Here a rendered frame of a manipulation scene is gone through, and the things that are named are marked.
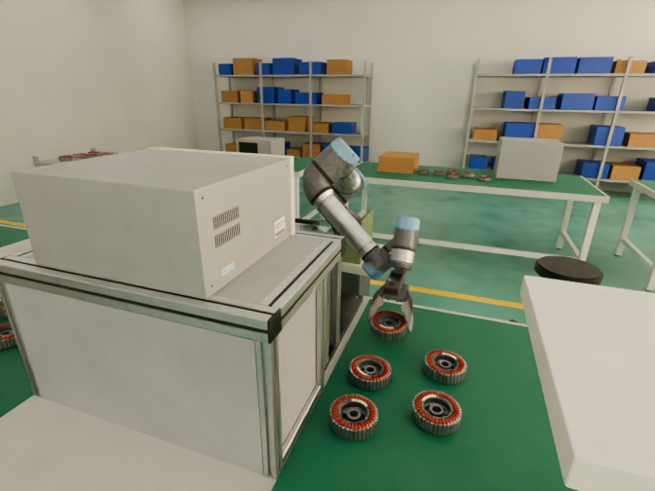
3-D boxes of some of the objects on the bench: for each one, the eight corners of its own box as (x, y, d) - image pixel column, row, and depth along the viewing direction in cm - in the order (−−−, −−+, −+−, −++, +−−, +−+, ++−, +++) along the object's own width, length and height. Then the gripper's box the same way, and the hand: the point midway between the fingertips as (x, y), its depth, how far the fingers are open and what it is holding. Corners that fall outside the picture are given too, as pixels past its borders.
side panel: (313, 384, 103) (313, 274, 91) (324, 387, 102) (326, 276, 90) (263, 474, 78) (254, 340, 67) (277, 479, 77) (270, 344, 66)
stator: (470, 427, 90) (472, 415, 89) (431, 443, 86) (433, 431, 84) (439, 395, 99) (441, 383, 98) (402, 408, 95) (403, 396, 94)
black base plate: (215, 274, 164) (215, 269, 164) (363, 300, 145) (363, 295, 144) (129, 334, 123) (128, 328, 122) (319, 382, 104) (319, 375, 103)
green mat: (369, 299, 146) (369, 298, 146) (551, 331, 127) (551, 330, 127) (233, 565, 63) (233, 564, 63) (694, 768, 45) (695, 767, 45)
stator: (366, 450, 84) (366, 436, 82) (321, 429, 89) (321, 417, 88) (384, 415, 93) (385, 402, 92) (342, 397, 98) (343, 386, 97)
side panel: (121, 335, 123) (100, 239, 111) (129, 337, 122) (109, 241, 110) (33, 395, 98) (-5, 281, 86) (42, 397, 97) (4, 283, 86)
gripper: (431, 270, 126) (420, 333, 124) (375, 261, 132) (365, 321, 130) (429, 267, 118) (417, 334, 116) (370, 257, 124) (358, 321, 122)
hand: (388, 326), depth 120 cm, fingers closed on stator, 13 cm apart
